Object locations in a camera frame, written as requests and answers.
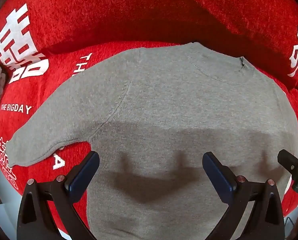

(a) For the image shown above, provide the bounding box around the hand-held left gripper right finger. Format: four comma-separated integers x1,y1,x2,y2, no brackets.
202,151,286,240

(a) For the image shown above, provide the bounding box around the grey knit sweater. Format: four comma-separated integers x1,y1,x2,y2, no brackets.
8,42,298,240

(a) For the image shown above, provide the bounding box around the red printed pillow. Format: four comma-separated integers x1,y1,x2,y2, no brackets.
0,0,298,93

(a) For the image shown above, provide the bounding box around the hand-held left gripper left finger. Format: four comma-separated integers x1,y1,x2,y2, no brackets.
16,151,101,240

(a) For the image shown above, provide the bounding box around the red printed blanket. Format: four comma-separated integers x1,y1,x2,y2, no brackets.
0,40,298,240

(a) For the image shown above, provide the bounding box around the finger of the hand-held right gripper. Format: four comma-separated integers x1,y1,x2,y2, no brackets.
277,149,298,178

